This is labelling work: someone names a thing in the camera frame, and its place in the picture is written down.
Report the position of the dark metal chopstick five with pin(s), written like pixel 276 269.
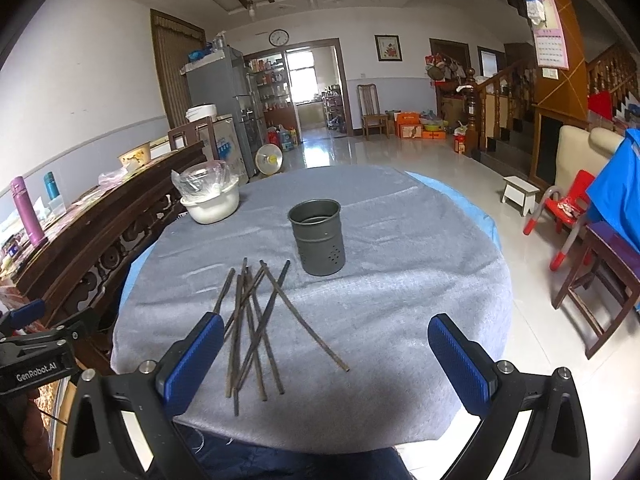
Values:
pixel 299 318

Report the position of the framed flower picture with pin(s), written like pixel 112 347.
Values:
pixel 388 48

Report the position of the small white round fan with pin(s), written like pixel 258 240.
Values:
pixel 268 159

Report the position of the grey refrigerator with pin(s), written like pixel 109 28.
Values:
pixel 221 78

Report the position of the purple thermos bottle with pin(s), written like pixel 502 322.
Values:
pixel 26 211

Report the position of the blue cloth on chair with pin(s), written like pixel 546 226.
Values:
pixel 615 193

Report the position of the dark metal chopstick two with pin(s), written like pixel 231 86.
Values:
pixel 234 334

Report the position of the dark metal chopstick four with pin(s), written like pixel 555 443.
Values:
pixel 261 318

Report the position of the dark metal chopstick six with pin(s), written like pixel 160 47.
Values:
pixel 247 335

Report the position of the brown wooden door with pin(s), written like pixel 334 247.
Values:
pixel 173 40

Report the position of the dark carved wooden sideboard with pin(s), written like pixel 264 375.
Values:
pixel 88 254

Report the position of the grey round tablecloth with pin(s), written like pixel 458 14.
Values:
pixel 411 253

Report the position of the teal thermos bottle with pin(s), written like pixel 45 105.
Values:
pixel 51 186

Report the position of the grey metal utensil holder cup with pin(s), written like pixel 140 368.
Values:
pixel 317 231

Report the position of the wooden staircase railing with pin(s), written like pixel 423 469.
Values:
pixel 492 106

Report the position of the cream sofa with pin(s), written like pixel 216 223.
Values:
pixel 579 149

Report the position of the white small step stool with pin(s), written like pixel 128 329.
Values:
pixel 520 192

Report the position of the round wall clock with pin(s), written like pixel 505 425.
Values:
pixel 279 38

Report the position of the wall calendar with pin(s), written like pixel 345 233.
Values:
pixel 548 34

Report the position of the dark metal chopstick one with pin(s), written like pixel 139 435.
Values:
pixel 224 291

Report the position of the red child chair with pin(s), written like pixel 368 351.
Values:
pixel 569 211

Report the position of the white bowl with plastic bag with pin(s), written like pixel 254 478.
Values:
pixel 209 191

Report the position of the wooden chair by wall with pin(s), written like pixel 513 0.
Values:
pixel 371 114

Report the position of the dark wooden chair right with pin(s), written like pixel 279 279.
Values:
pixel 608 260

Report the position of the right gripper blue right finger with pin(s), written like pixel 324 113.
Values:
pixel 466 364

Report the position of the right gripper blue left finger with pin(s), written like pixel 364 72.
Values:
pixel 186 363

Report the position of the orange cardboard box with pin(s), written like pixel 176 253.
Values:
pixel 408 125

